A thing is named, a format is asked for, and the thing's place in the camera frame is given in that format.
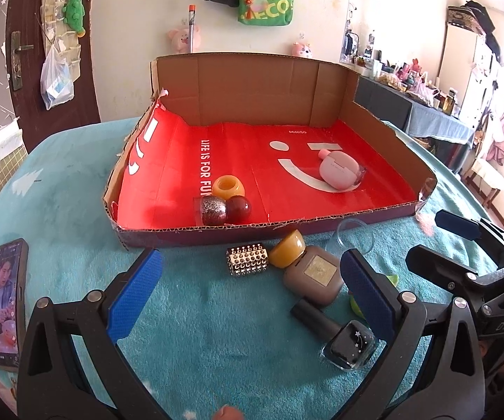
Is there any dark brown door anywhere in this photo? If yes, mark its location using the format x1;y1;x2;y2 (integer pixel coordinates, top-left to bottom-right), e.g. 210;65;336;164
5;0;102;127

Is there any clear hanging plastic bag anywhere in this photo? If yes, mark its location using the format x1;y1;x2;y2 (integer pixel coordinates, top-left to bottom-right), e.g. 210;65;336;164
40;46;75;111

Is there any pink nail polish bottle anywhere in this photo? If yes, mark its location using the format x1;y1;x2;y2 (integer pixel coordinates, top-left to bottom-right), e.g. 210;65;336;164
317;149;367;185

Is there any smartphone in dark case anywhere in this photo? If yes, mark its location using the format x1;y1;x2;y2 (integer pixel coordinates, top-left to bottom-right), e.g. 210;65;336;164
0;238;29;372

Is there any pink pig plush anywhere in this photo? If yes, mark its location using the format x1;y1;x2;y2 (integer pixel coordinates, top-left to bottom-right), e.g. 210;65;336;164
167;26;202;53

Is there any person's left hand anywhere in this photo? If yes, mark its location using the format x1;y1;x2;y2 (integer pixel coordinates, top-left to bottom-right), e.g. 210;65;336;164
214;405;245;420

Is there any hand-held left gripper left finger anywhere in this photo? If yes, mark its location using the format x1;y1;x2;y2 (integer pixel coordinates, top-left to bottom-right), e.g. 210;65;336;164
17;248;169;420

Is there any table with dark blue cloth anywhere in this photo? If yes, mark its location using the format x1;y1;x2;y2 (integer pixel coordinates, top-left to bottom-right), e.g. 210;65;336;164
355;76;476;171

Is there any clutter of small table items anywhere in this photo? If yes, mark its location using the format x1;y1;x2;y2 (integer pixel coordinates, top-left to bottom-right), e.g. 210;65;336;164
342;48;460;117

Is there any glitter bottle red ball cap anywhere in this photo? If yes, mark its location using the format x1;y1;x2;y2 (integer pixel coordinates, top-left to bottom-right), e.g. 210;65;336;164
194;195;253;225

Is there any clear glass cup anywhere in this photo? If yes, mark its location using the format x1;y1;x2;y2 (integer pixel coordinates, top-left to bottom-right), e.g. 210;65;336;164
328;219;375;267

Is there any metal door handle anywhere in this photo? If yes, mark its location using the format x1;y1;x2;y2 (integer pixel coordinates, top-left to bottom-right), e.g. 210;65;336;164
10;31;34;92

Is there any red-lined cardboard box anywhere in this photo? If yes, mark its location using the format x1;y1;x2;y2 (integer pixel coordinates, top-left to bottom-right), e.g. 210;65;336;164
103;50;439;252

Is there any black starry nail polish bottle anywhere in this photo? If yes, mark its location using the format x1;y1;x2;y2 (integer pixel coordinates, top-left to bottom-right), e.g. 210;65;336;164
290;297;377;372

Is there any gold studded cylinder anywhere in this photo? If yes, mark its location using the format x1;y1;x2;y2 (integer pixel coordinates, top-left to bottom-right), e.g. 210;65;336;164
227;243;269;277

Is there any clear plastic wrap piece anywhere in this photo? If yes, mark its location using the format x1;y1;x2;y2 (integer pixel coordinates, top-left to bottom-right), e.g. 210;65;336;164
414;179;436;232

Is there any yellow ring-shaped bead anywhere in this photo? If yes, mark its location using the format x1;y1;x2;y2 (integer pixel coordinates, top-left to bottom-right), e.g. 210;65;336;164
211;175;246;200

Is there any beige hanging pocket organizer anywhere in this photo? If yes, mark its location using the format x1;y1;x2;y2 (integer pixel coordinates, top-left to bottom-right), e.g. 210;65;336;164
40;0;82;84

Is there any white cabinet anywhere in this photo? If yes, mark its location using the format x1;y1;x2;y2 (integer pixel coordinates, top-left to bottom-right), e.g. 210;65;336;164
436;22;504;127

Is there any green hooded capybara toy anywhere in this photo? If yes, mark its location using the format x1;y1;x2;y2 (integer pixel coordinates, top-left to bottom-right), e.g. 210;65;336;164
347;273;400;316

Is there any small pink plush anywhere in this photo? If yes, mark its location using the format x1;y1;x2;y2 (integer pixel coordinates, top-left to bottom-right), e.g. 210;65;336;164
291;40;315;60

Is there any taupe perfume bottle amber cap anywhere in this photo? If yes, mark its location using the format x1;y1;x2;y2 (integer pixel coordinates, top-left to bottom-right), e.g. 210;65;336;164
267;230;344;308

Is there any dark patterned suitcase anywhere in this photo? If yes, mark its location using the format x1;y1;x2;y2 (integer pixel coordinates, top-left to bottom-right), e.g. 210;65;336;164
447;0;498;38

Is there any green plush toy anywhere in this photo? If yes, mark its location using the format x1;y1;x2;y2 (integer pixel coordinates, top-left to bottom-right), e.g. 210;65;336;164
63;0;87;38

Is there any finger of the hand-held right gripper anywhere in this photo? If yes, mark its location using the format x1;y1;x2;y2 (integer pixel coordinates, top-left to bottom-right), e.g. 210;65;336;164
405;244;492;303
435;209;504;272

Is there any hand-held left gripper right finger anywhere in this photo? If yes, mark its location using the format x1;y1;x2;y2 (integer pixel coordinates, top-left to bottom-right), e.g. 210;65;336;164
340;248;485;420

